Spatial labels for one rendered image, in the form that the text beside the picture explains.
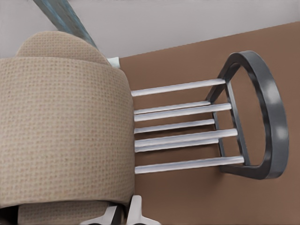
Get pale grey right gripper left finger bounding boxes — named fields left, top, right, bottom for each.
left=82, top=204, right=118, bottom=225

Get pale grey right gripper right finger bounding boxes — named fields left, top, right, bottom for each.
left=127, top=195, right=160, bottom=225

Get grey shoe rack silver bars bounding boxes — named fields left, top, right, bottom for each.
left=130, top=50, right=289, bottom=181

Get silver frame post foot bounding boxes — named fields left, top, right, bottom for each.
left=106, top=57, right=121, bottom=69

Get silver frame post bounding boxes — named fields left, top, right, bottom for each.
left=32, top=0, right=111, bottom=67

